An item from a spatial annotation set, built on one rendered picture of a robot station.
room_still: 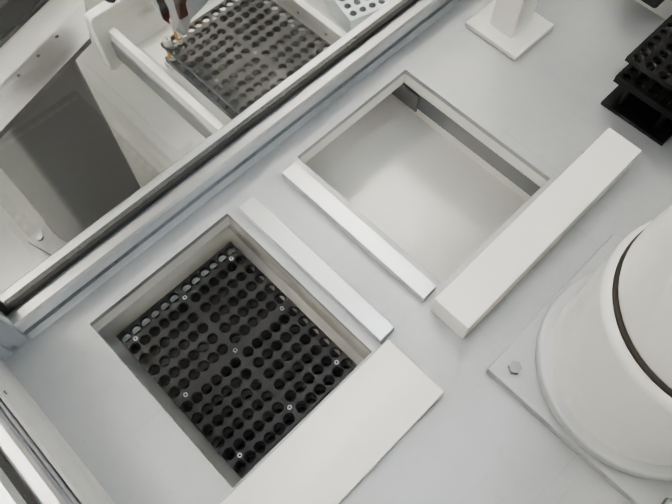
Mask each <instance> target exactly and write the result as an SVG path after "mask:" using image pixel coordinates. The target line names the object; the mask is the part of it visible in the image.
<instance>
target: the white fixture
mask: <svg viewBox="0 0 672 504"><path fill-rule="evenodd" d="M537 2H538V0H493V1H492V2H490V3H489V4H488V5H487V6H485V7H484V8H483V9H482V10H480V11H479V12H478V13H477V14H475V15H474V16H473V17H472V18H470V19H469V20H468V21H467V22H466V23H465V26H466V27H467V28H468V29H470V30H471V31H473V32H474V33H476V34H477V35H478V36H480V37H481V38H483V39H484V40H486V41H487V42H488V43H490V44H491V45H493V46H494V47H496V48H497V49H498V50H500V51H501V52H503V53H504V54H506V55H507V56H508V57H510V58H511V59H513V60H514V61H515V60H517V59H518V58H519V57H520V56H521V55H522V54H524V53H525V52H526V51H527V50H528V49H529V48H531V47H532V46H533V45H534V44H535V43H536V42H537V41H539V40H540V39H541V38H542V37H543V36H544V35H546V34H547V33H548V32H549V31H550V30H551V29H553V26H554V24H552V23H551V22H549V21H548V20H546V19H545V18H543V17H542V16H540V15H539V14H537V13H536V12H534V11H535V8H536V5H537Z"/></svg>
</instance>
